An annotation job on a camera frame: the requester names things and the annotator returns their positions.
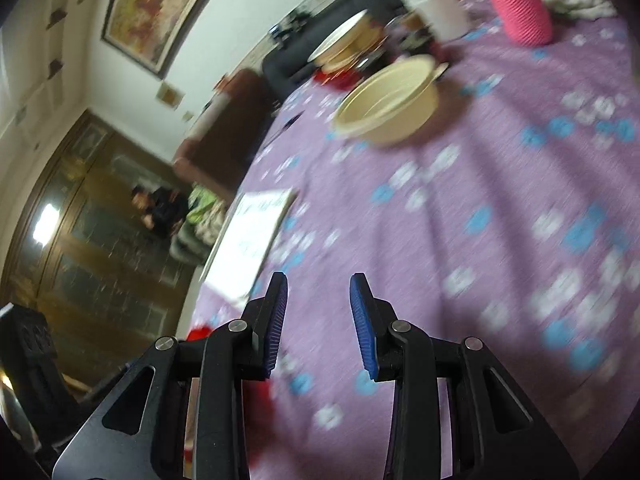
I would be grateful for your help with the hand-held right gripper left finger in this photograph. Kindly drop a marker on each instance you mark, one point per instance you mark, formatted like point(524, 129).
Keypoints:
point(275, 320)

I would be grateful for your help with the brown chair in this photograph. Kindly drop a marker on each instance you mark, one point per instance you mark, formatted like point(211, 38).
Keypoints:
point(225, 135)

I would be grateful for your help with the dark glass jar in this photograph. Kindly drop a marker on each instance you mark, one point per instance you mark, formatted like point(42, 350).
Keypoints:
point(412, 35)

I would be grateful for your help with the wooden cabinet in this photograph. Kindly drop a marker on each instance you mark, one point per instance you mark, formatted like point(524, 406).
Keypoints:
point(85, 240)

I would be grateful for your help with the purple floral tablecloth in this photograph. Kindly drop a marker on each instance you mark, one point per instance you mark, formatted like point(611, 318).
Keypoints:
point(450, 240)

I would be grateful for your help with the black pen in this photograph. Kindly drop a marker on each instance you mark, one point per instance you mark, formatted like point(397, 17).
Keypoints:
point(292, 121)

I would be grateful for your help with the white paper booklet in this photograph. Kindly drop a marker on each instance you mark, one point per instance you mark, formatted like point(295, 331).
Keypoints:
point(250, 245)

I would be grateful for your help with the red plastic bag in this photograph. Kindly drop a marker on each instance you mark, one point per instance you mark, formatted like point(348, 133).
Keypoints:
point(255, 410)

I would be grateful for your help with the grey patterned cloth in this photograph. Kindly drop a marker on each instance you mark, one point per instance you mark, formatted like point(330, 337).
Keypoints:
point(195, 242)

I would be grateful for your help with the beige plastic bowl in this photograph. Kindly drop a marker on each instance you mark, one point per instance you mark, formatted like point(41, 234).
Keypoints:
point(390, 105)

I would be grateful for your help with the framed painting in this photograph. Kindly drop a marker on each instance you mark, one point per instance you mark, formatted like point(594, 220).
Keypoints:
point(150, 5)

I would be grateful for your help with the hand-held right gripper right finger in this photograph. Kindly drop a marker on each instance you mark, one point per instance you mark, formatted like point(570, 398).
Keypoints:
point(362, 325)

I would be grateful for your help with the small wall picture frame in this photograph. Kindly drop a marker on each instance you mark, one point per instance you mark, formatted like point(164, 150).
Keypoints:
point(169, 95)

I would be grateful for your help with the beige lidded bowl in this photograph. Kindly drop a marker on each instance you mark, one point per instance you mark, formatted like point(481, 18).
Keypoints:
point(345, 42)

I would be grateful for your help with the dark sofa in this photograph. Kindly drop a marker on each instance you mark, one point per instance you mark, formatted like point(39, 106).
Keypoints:
point(295, 67)

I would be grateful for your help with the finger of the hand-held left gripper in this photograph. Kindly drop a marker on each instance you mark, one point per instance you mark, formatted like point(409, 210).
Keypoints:
point(107, 382)

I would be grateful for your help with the red container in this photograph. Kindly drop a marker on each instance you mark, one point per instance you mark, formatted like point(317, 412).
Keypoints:
point(337, 79)

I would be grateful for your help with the green cloth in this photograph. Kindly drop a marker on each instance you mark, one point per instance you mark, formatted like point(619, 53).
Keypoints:
point(202, 205)

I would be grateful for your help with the white plastic cup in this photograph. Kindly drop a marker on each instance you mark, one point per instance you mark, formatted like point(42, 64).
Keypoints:
point(440, 7)

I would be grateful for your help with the white crumpled cloth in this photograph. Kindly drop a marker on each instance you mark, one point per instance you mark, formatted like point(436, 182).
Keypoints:
point(580, 2)

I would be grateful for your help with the jar with pink knitted sleeve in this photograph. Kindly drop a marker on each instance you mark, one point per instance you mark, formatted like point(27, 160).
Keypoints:
point(522, 5)

